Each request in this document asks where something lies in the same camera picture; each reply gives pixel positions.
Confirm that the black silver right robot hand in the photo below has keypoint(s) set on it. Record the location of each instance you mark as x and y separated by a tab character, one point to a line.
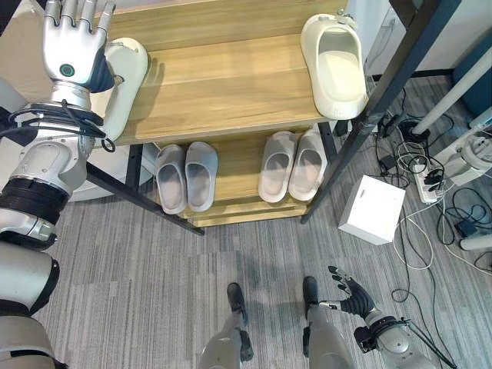
357	298

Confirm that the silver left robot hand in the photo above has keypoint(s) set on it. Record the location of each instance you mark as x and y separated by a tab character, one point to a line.
71	46

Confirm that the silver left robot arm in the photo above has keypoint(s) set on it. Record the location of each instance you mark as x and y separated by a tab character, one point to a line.
34	184

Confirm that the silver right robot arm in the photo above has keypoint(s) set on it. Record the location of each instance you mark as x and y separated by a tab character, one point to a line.
399	342

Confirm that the cardboard panel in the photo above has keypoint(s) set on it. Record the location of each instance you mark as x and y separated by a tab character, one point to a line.
21	57

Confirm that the white box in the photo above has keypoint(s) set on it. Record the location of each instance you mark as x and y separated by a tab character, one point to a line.
371	207

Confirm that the black power adapter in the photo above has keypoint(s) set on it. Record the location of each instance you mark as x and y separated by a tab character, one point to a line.
466	228

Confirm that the white round appliance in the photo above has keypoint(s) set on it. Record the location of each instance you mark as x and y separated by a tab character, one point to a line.
111	169

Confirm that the white short pole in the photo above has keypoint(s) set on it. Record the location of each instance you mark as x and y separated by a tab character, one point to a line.
476	242

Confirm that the white power strip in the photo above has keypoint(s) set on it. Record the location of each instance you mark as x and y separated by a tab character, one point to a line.
424	184

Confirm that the beige slipper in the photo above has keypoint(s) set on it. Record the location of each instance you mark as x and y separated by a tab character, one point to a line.
307	169
274	169

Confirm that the grey slipper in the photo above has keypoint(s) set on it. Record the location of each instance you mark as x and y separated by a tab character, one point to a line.
170	180
200	177

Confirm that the black round pole base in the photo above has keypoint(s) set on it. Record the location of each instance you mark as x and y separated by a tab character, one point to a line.
407	127

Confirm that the white machine with round part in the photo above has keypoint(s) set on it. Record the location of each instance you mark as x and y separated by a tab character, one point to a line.
469	153

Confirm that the white slanted pole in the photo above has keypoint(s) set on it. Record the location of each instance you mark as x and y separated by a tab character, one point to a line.
453	94

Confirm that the cream slipper with charm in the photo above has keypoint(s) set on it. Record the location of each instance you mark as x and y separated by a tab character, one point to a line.
338	65

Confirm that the blue panel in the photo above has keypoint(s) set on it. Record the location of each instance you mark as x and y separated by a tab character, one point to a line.
476	77

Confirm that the wooden shoe rack black frame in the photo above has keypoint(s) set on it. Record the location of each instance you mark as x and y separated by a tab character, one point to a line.
227	80

